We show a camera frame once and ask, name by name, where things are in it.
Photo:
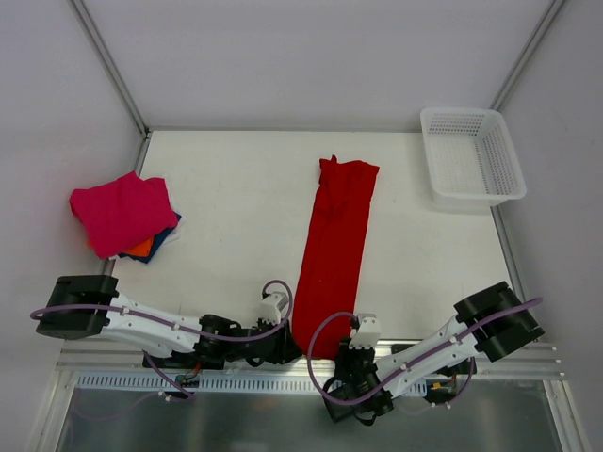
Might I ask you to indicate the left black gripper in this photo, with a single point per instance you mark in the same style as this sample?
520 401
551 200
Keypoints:
286 346

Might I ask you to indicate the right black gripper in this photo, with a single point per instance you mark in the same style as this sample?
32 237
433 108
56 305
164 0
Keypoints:
349 351

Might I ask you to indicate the red t shirt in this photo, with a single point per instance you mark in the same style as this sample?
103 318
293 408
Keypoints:
331 264

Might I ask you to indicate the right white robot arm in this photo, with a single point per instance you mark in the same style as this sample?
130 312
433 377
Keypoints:
493 322

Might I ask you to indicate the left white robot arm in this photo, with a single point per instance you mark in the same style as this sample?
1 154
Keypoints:
82 307

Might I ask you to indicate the folded pink t shirt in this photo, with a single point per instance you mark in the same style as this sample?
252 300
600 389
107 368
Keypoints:
122 214

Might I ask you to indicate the white plastic basket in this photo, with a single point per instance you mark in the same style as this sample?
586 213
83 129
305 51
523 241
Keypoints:
471 159

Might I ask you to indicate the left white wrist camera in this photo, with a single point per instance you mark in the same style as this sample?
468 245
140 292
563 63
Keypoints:
272 308

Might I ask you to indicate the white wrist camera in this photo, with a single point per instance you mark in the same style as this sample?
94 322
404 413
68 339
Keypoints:
366 332
272 308

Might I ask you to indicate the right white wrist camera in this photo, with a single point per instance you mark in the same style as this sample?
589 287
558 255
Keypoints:
366 332

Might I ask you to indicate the white slotted cable duct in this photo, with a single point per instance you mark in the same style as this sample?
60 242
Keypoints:
206 383

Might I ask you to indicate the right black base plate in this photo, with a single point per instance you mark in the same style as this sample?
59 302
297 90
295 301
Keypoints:
462 368

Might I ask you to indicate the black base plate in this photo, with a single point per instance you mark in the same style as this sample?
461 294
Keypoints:
462 368
179 362

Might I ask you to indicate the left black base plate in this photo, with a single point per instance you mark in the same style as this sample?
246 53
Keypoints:
179 362

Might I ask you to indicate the aluminium mounting rail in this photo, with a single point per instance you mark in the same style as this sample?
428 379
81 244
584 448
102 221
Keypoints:
540 361

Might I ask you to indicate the left aluminium frame post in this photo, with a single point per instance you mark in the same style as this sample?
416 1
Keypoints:
98 44

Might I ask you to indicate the aluminium frame post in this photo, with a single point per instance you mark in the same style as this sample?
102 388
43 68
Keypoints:
537 37
98 44

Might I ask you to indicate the right aluminium frame post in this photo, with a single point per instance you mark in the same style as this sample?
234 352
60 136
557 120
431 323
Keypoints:
537 37

